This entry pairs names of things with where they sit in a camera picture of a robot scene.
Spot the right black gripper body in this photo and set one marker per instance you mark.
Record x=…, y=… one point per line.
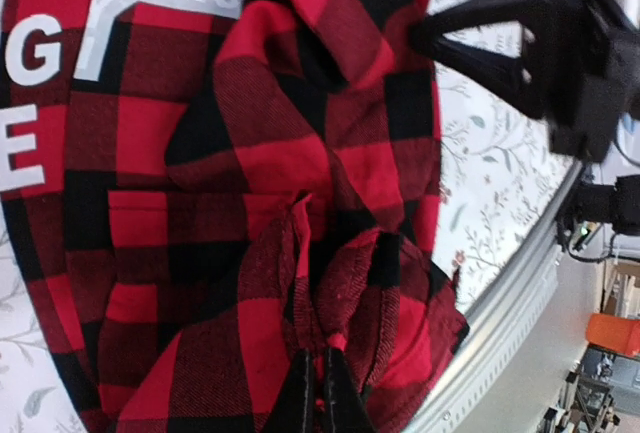
x=579, y=72

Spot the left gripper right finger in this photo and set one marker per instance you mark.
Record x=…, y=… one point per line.
x=344, y=410

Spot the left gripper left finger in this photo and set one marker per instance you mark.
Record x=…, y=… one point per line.
x=293, y=410

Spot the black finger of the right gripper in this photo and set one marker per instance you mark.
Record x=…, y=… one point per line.
x=477, y=13

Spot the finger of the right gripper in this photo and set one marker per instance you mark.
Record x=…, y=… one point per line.
x=485, y=73

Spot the red black plaid shirt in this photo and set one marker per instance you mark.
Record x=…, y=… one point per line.
x=196, y=190

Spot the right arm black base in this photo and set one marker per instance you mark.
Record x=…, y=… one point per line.
x=616, y=205

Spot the floral patterned table cloth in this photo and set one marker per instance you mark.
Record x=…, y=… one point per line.
x=498, y=178

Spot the orange box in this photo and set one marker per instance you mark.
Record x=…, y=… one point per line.
x=619, y=335

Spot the aluminium front rail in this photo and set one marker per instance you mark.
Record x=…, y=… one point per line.
x=500, y=321

